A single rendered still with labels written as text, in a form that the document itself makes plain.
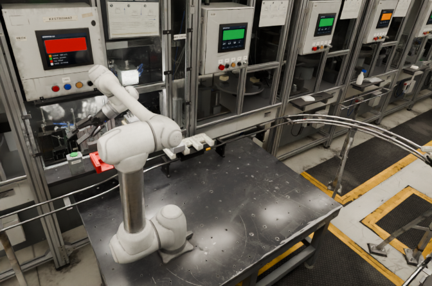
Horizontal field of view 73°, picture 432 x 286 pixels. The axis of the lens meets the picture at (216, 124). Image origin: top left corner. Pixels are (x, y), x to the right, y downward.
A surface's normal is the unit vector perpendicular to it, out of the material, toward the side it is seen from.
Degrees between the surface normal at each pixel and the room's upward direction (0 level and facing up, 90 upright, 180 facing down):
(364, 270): 0
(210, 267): 0
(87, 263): 0
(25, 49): 90
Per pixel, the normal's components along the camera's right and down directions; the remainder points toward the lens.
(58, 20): 0.58, 0.43
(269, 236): 0.07, -0.87
